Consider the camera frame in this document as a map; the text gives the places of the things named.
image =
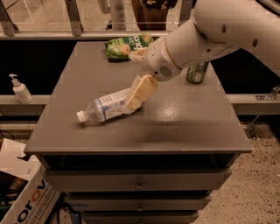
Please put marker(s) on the top drawer knob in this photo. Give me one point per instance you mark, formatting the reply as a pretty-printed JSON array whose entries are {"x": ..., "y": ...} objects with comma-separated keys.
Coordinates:
[{"x": 139, "y": 186}]

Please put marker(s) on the white cardboard box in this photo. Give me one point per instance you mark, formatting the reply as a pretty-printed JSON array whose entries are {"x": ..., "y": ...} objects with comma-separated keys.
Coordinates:
[{"x": 31, "y": 197}]

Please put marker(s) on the clear plastic water bottle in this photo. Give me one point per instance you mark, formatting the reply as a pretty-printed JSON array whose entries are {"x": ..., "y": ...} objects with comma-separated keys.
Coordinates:
[{"x": 106, "y": 107}]

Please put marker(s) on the drawer knob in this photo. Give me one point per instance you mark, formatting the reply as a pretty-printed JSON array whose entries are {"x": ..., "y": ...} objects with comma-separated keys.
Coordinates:
[
  {"x": 139, "y": 186},
  {"x": 140, "y": 209}
]

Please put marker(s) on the white post with number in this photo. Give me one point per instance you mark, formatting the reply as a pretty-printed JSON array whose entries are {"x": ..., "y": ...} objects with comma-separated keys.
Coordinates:
[{"x": 116, "y": 10}]

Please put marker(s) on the green snack bag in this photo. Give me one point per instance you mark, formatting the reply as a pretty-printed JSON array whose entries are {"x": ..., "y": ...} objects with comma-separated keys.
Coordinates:
[{"x": 119, "y": 48}]

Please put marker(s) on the grey drawer cabinet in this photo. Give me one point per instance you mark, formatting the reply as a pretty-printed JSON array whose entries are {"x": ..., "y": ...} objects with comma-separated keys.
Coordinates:
[{"x": 180, "y": 144}]

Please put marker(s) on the middle drawer knob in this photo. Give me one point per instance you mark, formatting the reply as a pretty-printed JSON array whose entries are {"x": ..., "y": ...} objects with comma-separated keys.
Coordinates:
[{"x": 140, "y": 209}]

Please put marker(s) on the green soda can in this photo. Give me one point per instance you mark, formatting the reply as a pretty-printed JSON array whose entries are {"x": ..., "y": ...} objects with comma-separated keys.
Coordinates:
[{"x": 196, "y": 72}]

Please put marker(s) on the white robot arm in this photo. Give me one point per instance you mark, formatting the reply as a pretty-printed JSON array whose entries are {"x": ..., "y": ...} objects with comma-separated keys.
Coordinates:
[{"x": 215, "y": 29}]

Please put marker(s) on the white pump dispenser bottle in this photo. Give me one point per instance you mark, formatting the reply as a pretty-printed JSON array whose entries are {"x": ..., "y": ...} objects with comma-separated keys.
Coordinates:
[{"x": 20, "y": 90}]

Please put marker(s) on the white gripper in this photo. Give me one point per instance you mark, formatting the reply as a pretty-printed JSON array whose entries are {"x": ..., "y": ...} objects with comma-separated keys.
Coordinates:
[{"x": 157, "y": 60}]

